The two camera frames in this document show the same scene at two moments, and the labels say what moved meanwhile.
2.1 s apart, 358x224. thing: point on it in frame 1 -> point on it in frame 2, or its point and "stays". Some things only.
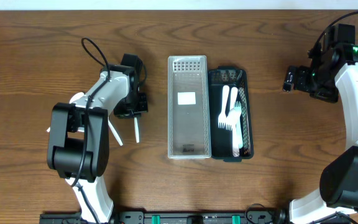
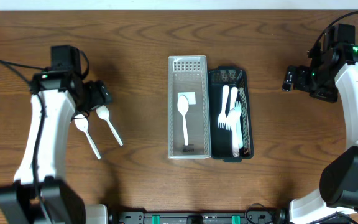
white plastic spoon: x=137 y=129 -> x=183 y=105
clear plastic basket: x=189 y=107 stays
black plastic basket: x=220 y=140 stays
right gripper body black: x=320 y=84 stays
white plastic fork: x=222 y=118 stays
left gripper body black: x=128 y=113 -> x=101 y=94
